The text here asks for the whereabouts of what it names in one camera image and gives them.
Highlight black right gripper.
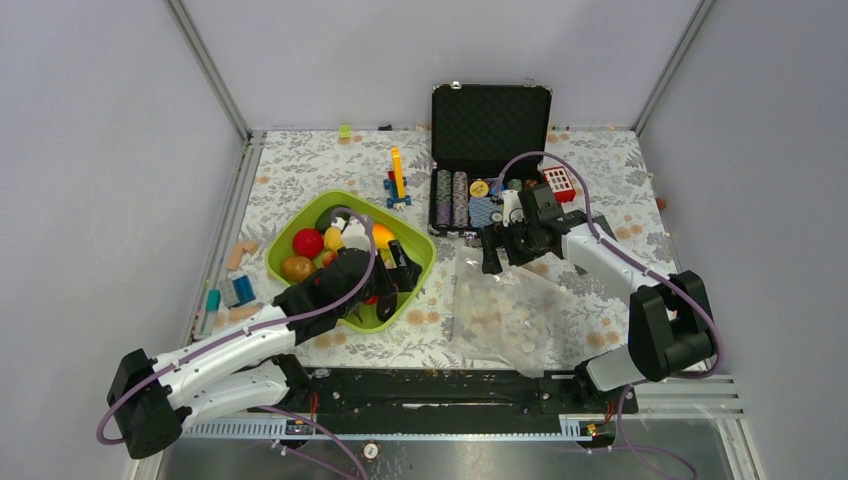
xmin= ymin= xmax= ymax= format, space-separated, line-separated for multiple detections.
xmin=479 ymin=215 xmax=546 ymax=275

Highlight clear zip top bag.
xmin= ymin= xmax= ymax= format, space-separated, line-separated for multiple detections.
xmin=450 ymin=247 xmax=566 ymax=378

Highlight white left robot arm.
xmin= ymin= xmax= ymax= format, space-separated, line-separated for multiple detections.
xmin=107 ymin=240 xmax=423 ymax=460

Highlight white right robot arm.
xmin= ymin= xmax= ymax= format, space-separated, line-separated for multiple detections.
xmin=478 ymin=185 xmax=719 ymax=412

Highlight green plastic tray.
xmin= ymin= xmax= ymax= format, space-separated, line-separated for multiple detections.
xmin=266 ymin=190 xmax=436 ymax=338

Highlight orange yellow mango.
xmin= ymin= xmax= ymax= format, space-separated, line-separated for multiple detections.
xmin=372 ymin=224 xmax=397 ymax=250

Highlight yellow lemon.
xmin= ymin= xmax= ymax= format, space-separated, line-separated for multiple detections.
xmin=323 ymin=226 xmax=344 ymax=252

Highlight brown potato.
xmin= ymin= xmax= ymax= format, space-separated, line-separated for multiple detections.
xmin=280 ymin=255 xmax=318 ymax=283

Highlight red apple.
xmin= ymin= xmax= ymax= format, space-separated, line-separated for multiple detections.
xmin=291 ymin=228 xmax=324 ymax=259

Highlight dark green avocado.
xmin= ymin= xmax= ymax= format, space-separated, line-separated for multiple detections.
xmin=314 ymin=205 xmax=340 ymax=234

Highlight red toy brick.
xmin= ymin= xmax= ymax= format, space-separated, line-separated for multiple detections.
xmin=541 ymin=166 xmax=577 ymax=203

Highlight floral tablecloth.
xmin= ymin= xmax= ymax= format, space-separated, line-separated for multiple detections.
xmin=210 ymin=129 xmax=707 ymax=372

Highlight toy brick car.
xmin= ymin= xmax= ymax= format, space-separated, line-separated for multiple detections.
xmin=383 ymin=146 xmax=412 ymax=211

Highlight black poker chip case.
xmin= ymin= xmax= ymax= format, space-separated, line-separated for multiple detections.
xmin=428 ymin=81 xmax=553 ymax=237

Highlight blue toy block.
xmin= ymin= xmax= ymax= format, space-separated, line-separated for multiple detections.
xmin=232 ymin=275 xmax=256 ymax=306

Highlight tan wooden block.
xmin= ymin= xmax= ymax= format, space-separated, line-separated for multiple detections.
xmin=225 ymin=240 xmax=259 ymax=272

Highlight teal toy block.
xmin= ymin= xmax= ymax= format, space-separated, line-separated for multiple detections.
xmin=204 ymin=289 xmax=221 ymax=312

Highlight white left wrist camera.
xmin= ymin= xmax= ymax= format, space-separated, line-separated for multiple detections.
xmin=341 ymin=218 xmax=372 ymax=252

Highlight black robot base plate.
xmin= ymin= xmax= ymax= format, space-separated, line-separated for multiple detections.
xmin=273 ymin=356 xmax=639 ymax=435

